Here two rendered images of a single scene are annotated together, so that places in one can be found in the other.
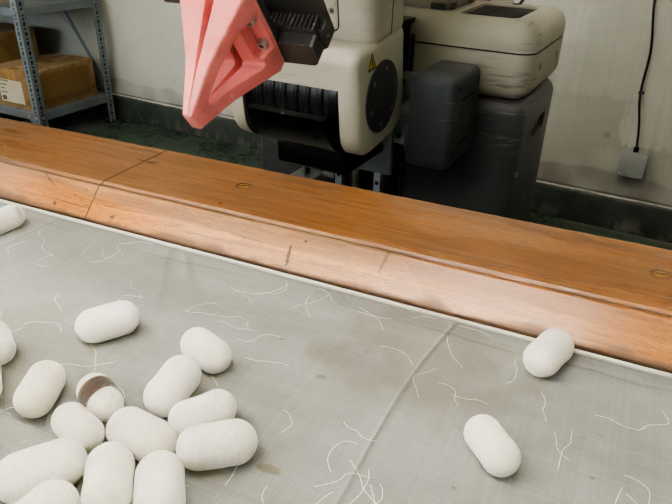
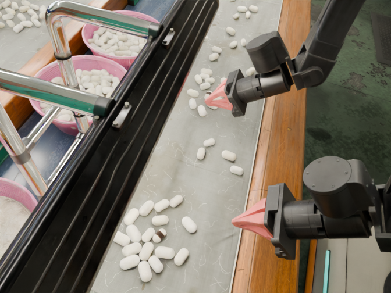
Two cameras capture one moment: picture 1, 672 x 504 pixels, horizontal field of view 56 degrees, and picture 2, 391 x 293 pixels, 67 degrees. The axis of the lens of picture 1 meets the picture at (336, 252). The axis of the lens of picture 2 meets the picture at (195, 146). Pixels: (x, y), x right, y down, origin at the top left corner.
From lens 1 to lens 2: 0.43 m
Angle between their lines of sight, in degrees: 57
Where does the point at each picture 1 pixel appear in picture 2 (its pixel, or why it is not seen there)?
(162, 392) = (157, 251)
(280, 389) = (173, 283)
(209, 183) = not seen: hidden behind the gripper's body
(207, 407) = (153, 265)
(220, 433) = (143, 271)
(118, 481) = (127, 252)
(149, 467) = (131, 257)
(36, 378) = (158, 219)
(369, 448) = not seen: outside the picture
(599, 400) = not seen: outside the picture
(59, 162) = (273, 169)
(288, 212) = (262, 263)
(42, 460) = (131, 233)
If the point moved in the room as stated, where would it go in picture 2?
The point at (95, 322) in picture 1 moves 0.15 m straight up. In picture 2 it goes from (184, 222) to (191, 186)
